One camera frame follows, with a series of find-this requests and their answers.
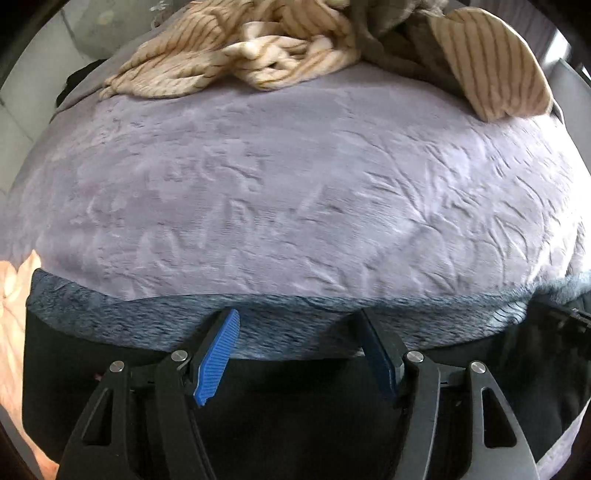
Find black pants with grey lining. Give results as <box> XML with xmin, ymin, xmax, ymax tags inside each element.
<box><xmin>23</xmin><ymin>268</ymin><xmax>591</xmax><ymax>480</ymax></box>

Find peach cloth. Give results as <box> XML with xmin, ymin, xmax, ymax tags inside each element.
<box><xmin>0</xmin><ymin>249</ymin><xmax>61</xmax><ymax>480</ymax></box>

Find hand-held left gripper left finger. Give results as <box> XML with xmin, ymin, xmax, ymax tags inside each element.
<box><xmin>58</xmin><ymin>308</ymin><xmax>241</xmax><ymax>480</ymax></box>

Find purple embossed blanket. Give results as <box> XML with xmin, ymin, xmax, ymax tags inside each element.
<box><xmin>0</xmin><ymin>44</ymin><xmax>591</xmax><ymax>480</ymax></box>

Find beige striped pillow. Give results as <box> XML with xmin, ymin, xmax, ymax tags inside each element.
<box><xmin>431</xmin><ymin>8</ymin><xmax>555</xmax><ymax>123</ymax></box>

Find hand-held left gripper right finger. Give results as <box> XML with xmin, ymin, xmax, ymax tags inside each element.
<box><xmin>358</xmin><ymin>308</ymin><xmax>541</xmax><ymax>480</ymax></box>

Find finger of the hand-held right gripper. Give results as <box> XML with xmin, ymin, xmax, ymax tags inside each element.
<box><xmin>549</xmin><ymin>302</ymin><xmax>591</xmax><ymax>334</ymax></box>

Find beige striped crumpled blanket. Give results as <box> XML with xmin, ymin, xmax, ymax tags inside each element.
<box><xmin>99</xmin><ymin>0</ymin><xmax>361</xmax><ymax>100</ymax></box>

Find grey cloth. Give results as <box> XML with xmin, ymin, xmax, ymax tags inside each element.
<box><xmin>355</xmin><ymin>0</ymin><xmax>566</xmax><ymax>121</ymax></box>

